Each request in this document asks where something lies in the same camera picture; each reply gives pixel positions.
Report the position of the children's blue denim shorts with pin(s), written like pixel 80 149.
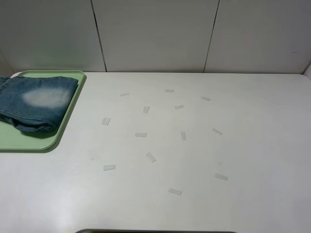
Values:
pixel 35 105

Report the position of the light green plastic tray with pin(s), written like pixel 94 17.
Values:
pixel 15 141

